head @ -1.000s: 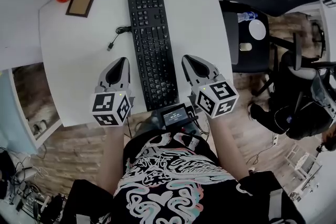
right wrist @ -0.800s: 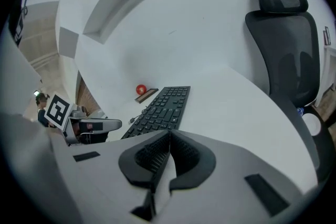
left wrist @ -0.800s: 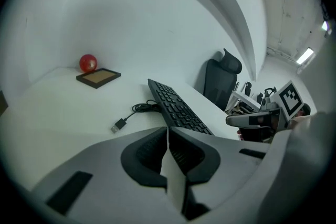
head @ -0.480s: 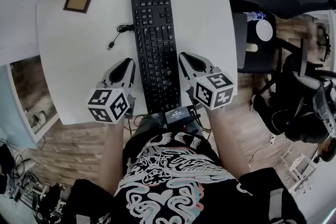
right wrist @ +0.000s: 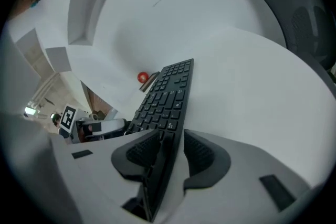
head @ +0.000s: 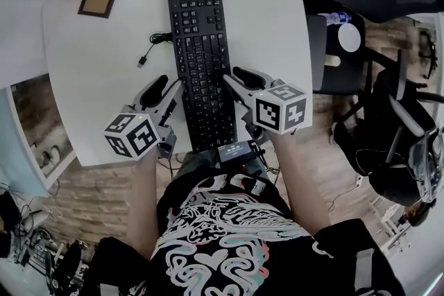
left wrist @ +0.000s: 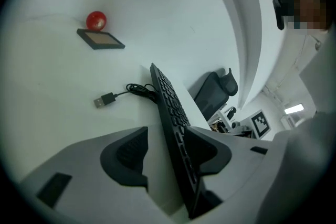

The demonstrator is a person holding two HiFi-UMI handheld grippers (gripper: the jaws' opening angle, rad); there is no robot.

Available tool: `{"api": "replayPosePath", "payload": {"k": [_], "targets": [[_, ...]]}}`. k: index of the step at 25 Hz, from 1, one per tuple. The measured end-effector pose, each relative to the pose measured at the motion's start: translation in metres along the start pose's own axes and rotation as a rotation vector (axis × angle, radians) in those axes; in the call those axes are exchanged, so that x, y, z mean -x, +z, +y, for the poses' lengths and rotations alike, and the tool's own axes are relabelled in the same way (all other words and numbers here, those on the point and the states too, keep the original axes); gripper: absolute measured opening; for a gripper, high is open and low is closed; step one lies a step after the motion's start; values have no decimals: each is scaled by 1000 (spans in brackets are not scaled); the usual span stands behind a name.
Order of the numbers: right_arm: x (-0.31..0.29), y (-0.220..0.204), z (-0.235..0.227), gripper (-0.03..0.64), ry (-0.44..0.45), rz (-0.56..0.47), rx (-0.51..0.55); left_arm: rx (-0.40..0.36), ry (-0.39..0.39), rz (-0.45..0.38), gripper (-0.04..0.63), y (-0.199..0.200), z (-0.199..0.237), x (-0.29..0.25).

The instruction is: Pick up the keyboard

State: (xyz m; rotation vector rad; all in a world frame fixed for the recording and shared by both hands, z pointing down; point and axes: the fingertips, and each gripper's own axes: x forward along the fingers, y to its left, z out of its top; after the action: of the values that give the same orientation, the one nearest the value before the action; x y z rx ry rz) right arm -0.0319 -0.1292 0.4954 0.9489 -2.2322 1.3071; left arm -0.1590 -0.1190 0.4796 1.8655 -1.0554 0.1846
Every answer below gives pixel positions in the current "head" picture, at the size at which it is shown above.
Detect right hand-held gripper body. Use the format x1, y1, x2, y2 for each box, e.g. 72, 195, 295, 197
241, 78, 313, 142

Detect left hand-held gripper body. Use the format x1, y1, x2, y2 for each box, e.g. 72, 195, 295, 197
103, 103, 178, 161

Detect black keyboard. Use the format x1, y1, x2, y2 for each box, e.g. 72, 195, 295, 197
166, 0, 239, 153

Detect person's left forearm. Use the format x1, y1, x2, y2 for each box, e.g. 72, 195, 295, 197
128, 152, 164, 259

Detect person's right forearm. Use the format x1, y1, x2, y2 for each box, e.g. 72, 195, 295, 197
272, 130, 330, 238

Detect white desk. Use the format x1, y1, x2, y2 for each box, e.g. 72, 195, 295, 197
41, 0, 313, 167

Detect black waist device with screen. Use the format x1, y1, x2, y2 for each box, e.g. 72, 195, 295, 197
217, 140, 261, 164

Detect person's grey trousers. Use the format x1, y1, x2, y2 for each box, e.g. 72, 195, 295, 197
171, 151, 223, 184

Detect small beige object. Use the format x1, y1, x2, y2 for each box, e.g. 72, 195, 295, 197
325, 53, 343, 69

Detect black mesh office chair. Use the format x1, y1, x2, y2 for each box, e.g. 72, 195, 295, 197
300, 0, 444, 95

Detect white round disc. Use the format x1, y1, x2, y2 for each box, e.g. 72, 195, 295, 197
338, 23, 362, 53

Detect clear plastic water bottle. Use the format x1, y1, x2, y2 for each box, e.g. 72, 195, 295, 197
317, 11, 353, 26

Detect light blue table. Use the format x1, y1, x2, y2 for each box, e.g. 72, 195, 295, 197
0, 85, 78, 199

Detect person's black patterned shirt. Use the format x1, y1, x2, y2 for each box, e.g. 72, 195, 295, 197
83, 173, 407, 296

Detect black USB cable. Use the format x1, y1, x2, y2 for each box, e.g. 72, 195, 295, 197
137, 31, 173, 69

